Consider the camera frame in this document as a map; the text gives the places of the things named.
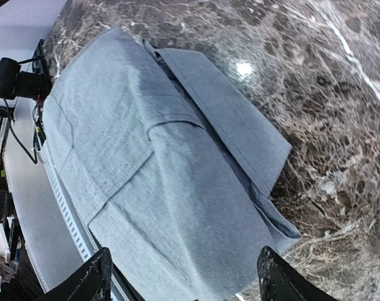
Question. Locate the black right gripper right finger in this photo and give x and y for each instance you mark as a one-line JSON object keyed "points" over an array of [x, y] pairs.
{"points": [[278, 281]]}

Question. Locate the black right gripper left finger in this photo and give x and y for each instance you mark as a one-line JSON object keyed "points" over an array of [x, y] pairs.
{"points": [[92, 281]]}

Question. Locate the grey button shirt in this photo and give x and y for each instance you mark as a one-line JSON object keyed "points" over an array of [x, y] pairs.
{"points": [[169, 166]]}

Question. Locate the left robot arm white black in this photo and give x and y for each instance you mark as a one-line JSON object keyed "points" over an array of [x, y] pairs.
{"points": [[16, 83]]}

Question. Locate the white slotted cable duct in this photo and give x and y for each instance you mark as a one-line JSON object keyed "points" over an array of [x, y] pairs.
{"points": [[76, 229]]}

